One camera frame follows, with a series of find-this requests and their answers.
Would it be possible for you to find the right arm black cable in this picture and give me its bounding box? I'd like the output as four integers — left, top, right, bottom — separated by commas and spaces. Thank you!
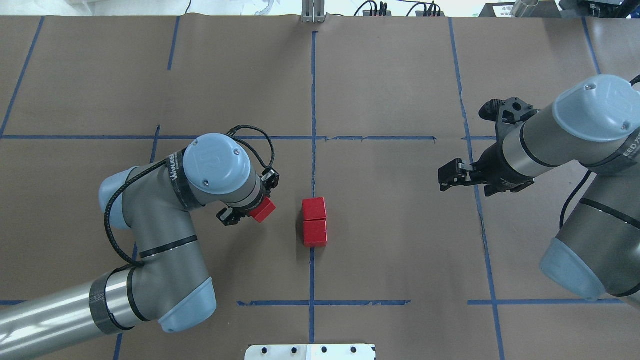
559, 170, 594, 230

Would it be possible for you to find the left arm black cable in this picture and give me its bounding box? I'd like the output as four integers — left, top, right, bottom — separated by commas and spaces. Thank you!
104, 125, 277, 267

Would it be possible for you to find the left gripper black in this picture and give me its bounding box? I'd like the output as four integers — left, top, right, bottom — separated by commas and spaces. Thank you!
215, 185, 267, 226

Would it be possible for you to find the metal cup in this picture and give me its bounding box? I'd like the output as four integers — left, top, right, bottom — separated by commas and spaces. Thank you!
510, 0, 540, 18

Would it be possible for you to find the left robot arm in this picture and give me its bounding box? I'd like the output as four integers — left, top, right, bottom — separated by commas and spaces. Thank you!
1, 130, 280, 360

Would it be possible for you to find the white pedestal column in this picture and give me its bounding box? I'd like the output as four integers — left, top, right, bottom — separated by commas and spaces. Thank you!
244, 343, 377, 360

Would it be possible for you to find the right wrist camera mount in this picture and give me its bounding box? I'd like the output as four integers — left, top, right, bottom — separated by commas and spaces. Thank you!
478, 96, 540, 139

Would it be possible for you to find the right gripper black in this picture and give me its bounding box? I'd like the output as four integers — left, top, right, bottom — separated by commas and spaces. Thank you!
438, 141, 535, 197

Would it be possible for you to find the red block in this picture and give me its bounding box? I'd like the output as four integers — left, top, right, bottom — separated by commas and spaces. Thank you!
249, 197, 277, 223
302, 197, 328, 222

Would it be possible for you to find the aluminium frame post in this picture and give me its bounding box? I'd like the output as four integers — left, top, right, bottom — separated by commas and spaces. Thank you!
301, 0, 327, 24

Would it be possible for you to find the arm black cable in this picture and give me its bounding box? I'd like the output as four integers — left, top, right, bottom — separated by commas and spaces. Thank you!
559, 170, 594, 230
104, 125, 277, 267

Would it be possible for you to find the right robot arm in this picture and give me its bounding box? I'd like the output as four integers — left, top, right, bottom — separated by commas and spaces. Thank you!
438, 74, 640, 308

